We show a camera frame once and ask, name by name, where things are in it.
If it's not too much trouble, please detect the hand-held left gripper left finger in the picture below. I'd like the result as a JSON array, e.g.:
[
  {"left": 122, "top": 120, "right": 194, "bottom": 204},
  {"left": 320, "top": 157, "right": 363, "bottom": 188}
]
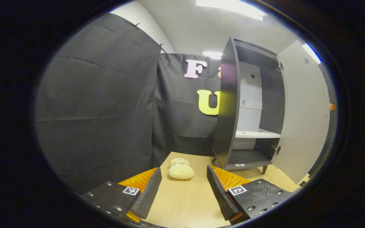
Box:
[{"left": 80, "top": 168, "right": 163, "bottom": 225}]

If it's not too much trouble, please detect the dark grey cabinet body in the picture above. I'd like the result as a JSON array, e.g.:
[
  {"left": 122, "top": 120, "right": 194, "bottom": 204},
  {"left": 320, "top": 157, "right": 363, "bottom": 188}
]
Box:
[{"left": 213, "top": 37, "right": 286, "bottom": 174}]

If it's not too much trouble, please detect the white cabinet shelf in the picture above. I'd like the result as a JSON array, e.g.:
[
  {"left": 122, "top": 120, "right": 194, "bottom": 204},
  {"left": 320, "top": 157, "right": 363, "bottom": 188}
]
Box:
[{"left": 235, "top": 128, "right": 281, "bottom": 139}]

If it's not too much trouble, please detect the cream plush toy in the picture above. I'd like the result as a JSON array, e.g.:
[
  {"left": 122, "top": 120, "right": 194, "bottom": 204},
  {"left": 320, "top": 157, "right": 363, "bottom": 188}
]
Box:
[{"left": 168, "top": 157, "right": 195, "bottom": 180}]

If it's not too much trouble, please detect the black backdrop cloth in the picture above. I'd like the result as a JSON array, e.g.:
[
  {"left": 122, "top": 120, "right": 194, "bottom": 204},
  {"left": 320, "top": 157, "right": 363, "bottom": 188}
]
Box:
[{"left": 35, "top": 13, "right": 337, "bottom": 193}]

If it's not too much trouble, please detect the light grey cabinet door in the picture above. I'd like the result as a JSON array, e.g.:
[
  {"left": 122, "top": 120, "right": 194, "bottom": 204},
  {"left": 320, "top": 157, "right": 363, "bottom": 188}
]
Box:
[{"left": 271, "top": 40, "right": 331, "bottom": 185}]

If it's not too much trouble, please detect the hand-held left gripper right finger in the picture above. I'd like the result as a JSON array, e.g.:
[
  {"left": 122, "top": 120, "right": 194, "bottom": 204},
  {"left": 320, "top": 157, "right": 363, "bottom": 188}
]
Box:
[{"left": 207, "top": 165, "right": 294, "bottom": 226}]

